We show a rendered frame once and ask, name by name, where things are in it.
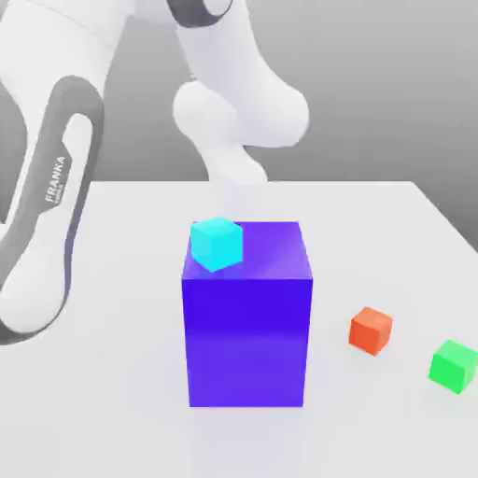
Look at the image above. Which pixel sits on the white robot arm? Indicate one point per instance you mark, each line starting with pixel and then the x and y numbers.
pixel 239 93

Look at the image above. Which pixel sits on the small cyan cube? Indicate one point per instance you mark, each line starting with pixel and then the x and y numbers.
pixel 216 242

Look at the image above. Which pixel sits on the small red cube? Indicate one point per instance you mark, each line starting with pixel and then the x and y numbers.
pixel 369 330

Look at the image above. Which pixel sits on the small green cube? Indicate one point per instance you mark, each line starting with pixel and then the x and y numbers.
pixel 453 366

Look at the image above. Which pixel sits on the large blue box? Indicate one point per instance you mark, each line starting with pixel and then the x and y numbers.
pixel 246 336

